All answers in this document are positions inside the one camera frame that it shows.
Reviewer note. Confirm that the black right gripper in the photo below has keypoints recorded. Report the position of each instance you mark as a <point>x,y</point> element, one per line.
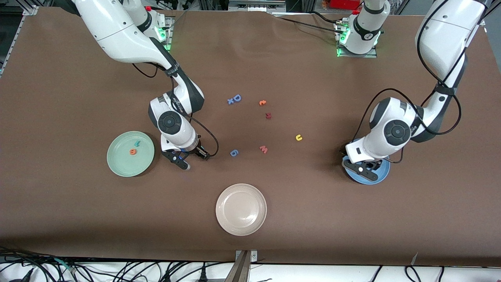
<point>198,150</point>

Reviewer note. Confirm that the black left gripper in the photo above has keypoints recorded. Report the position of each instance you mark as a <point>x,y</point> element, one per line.
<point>376,163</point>

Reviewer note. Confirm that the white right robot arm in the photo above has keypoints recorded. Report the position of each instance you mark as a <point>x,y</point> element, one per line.
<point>121,35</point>

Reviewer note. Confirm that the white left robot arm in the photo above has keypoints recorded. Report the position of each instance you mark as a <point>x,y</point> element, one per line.
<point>442,35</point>

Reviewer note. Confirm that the blue plate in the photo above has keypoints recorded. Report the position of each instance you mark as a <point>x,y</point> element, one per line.
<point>385,172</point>

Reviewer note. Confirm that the blue foam number 6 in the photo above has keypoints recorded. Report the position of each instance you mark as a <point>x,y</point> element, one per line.
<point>233,153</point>

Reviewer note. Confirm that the pink foam letter W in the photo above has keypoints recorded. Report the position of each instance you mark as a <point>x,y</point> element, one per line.
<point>264,149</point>

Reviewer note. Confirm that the blue foam letter D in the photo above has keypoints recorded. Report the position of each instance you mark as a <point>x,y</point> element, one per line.
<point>235,98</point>

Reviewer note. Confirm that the beige plate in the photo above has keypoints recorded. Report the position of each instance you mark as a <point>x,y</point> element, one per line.
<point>241,209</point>

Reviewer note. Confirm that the light green plate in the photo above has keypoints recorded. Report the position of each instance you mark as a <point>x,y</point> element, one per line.
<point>125,160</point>

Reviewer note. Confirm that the small white paper scrap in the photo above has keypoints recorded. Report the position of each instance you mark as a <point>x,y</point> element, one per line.
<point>414,258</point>

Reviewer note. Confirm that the brown table cover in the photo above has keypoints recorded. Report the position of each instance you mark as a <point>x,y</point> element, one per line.
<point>250,58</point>

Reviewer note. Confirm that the aluminium profile beam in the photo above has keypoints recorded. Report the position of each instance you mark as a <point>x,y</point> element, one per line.
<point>238,272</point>

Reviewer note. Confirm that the red box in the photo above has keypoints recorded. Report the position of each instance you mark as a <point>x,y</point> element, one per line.
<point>346,4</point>

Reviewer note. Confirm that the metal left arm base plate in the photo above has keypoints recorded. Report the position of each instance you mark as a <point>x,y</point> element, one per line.
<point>372,55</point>

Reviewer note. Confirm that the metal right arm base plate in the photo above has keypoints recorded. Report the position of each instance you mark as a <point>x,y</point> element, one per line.
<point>169,47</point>

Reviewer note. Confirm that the small silver mounting bracket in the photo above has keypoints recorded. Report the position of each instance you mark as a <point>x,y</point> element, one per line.
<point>253,256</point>

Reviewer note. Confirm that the silver aluminium frame rail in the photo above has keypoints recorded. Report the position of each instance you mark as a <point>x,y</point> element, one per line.
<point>256,4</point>

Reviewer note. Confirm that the silver table edge rail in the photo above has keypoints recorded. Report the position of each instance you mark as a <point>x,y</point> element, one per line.
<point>9,45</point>

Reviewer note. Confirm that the silver corner bracket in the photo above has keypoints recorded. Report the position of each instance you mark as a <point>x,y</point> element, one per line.
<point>31,10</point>

